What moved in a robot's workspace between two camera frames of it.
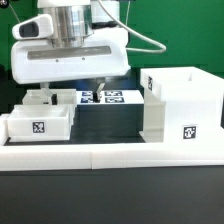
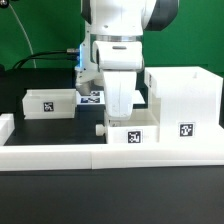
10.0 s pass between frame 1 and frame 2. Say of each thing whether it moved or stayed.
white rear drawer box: stayed
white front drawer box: moved
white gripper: moved
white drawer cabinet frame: stayed
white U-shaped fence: stayed
